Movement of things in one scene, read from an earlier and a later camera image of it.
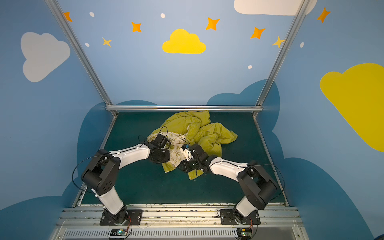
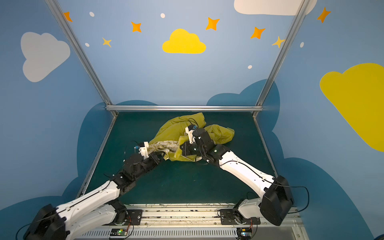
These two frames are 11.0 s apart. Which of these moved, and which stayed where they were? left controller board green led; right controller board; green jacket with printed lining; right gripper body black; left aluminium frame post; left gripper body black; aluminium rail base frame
Moved: left gripper body black; right gripper body black; green jacket with printed lining
Stayed: left aluminium frame post; left controller board green led; right controller board; aluminium rail base frame
